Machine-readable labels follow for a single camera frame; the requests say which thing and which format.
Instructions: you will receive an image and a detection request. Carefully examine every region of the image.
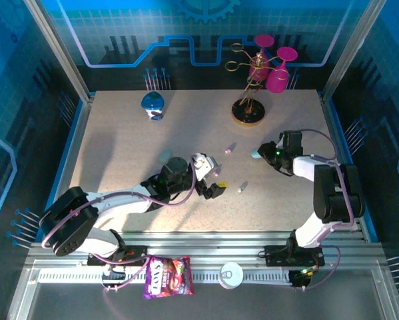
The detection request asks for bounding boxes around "blue white plastic bottle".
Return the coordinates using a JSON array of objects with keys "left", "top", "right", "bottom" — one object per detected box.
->
[{"left": 141, "top": 91, "right": 166, "bottom": 121}]

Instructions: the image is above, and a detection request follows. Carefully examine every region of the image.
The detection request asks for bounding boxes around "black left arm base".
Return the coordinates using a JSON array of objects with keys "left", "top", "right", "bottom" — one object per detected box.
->
[{"left": 87, "top": 245, "right": 149, "bottom": 267}]

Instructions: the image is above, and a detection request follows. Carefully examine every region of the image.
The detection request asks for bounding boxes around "pink wine glass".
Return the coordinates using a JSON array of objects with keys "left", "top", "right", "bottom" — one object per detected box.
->
[
  {"left": 248, "top": 34, "right": 276, "bottom": 82},
  {"left": 264, "top": 46, "right": 299, "bottom": 94}
]

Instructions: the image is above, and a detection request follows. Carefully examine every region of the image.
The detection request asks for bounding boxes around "aluminium frame post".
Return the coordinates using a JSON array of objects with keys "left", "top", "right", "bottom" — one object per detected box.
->
[
  {"left": 320, "top": 0, "right": 386, "bottom": 101},
  {"left": 24, "top": 0, "right": 95, "bottom": 103}
]

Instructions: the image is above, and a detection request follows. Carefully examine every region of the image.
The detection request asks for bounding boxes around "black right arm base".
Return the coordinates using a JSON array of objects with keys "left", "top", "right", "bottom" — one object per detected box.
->
[{"left": 264, "top": 245, "right": 325, "bottom": 267}]

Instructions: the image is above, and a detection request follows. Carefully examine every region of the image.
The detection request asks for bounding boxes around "purple candy bag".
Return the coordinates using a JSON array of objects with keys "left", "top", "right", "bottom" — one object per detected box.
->
[{"left": 142, "top": 255, "right": 196, "bottom": 300}]

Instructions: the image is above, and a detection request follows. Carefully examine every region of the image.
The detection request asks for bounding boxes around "silver tin can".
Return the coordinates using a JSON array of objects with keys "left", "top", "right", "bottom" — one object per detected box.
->
[{"left": 218, "top": 261, "right": 244, "bottom": 289}]

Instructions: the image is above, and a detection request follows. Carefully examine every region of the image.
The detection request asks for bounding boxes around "aluminium front rail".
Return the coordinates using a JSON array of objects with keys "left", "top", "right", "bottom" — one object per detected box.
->
[{"left": 29, "top": 229, "right": 386, "bottom": 271}]

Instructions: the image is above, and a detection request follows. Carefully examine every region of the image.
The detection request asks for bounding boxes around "white slotted cable duct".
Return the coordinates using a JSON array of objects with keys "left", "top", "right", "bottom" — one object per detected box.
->
[{"left": 37, "top": 269, "right": 293, "bottom": 285}]

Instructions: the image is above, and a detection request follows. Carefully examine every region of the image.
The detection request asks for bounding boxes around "gold wire glass rack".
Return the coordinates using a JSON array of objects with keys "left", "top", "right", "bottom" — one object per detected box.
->
[{"left": 224, "top": 42, "right": 266, "bottom": 126}]

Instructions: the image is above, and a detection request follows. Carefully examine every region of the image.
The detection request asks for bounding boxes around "black controller board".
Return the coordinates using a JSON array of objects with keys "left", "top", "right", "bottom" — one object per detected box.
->
[
  {"left": 101, "top": 268, "right": 127, "bottom": 293},
  {"left": 289, "top": 266, "right": 320, "bottom": 289}
]

